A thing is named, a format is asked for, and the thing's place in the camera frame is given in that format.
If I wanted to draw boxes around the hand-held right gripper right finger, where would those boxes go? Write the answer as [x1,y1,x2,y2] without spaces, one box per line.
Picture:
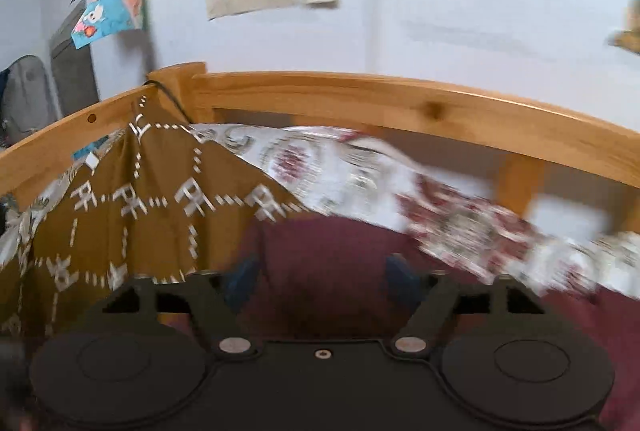
[384,253,547,358]

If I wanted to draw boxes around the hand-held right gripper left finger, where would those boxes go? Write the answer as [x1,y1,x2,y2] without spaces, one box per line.
[102,255,262,358]

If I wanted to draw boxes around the maroon garment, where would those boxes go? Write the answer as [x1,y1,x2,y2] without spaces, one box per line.
[155,214,640,431]

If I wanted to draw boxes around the floral bed sheet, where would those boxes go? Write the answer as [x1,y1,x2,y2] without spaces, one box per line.
[0,123,640,298]

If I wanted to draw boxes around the brown patterned blanket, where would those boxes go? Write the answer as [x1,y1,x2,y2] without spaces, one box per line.
[0,95,313,347]

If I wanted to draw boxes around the grey backpack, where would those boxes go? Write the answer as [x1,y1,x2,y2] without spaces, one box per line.
[0,55,57,149]

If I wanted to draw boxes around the wooden bed frame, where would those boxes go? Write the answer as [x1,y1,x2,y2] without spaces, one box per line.
[0,61,640,234]

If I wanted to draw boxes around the black cable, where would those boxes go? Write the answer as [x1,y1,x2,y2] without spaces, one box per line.
[144,80,195,124]

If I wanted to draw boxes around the grey wall panel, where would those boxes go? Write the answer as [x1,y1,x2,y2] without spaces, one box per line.
[49,10,100,118]

